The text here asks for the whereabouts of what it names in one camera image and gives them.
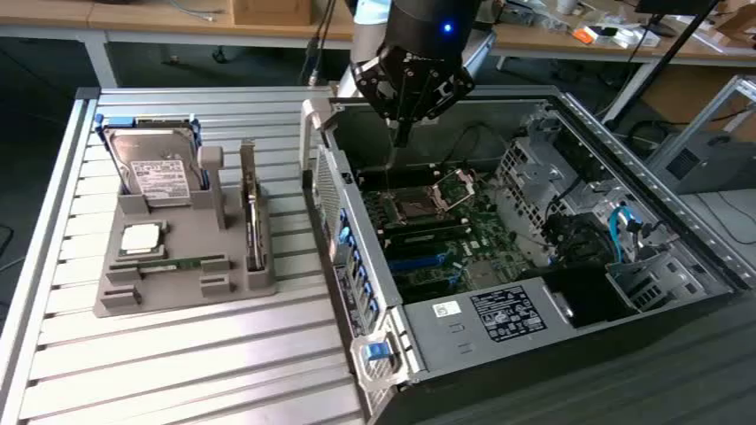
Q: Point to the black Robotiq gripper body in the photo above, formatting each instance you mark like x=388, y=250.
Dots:
x=428, y=26

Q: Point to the graphics card with metal bracket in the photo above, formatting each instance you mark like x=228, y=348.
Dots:
x=253, y=230

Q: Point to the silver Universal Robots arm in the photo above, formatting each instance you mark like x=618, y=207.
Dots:
x=365, y=40

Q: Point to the grey electronics box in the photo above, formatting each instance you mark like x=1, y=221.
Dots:
x=520, y=15

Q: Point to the metal socket cover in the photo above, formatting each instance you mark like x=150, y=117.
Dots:
x=454, y=186

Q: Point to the tall perforated disk bay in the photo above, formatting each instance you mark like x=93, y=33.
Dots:
x=530, y=168

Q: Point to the white cup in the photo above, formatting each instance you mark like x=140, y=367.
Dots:
x=568, y=5

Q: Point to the brown cardboard box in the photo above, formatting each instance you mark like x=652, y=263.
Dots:
x=272, y=12

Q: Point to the CPU socket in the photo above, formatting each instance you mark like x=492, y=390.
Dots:
x=416, y=208

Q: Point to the small orange box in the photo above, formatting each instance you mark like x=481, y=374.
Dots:
x=585, y=35

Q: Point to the black RAM stick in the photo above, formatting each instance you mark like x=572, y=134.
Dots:
x=428, y=241

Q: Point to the green motherboard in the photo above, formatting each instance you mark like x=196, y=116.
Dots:
x=489, y=239

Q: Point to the flat white box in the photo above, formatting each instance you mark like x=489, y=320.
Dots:
x=646, y=40

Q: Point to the black slanted pole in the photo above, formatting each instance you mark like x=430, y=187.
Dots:
x=666, y=57

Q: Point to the black monitor with stand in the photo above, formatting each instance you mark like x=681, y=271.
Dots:
x=658, y=28

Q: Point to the blue expansion slot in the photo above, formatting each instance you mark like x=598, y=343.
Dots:
x=416, y=262

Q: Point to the wooden desk with grey legs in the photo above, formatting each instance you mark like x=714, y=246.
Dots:
x=148, y=22
x=685, y=52

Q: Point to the hard disk in blue carrier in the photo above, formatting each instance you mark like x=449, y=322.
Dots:
x=156, y=168

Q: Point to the grey computer tower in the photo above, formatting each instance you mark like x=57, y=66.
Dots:
x=720, y=164

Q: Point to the brown cardboard stand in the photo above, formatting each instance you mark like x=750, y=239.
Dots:
x=737, y=26

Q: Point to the silver CPU chip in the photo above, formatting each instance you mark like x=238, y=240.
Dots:
x=141, y=239

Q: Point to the green RAM stick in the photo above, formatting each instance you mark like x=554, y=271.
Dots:
x=170, y=264

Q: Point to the small grey disk bay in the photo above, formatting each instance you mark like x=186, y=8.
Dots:
x=649, y=283

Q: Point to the grey power supply unit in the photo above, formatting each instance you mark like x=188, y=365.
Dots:
x=448, y=336

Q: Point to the grey plastic parts rack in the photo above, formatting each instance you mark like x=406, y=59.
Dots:
x=177, y=283

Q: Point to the blue case latch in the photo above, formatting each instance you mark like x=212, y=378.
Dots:
x=376, y=352

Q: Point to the open black PC case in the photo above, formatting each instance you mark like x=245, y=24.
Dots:
x=590, y=354

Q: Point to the aluminium profile frame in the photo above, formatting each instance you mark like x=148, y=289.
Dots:
x=726, y=95

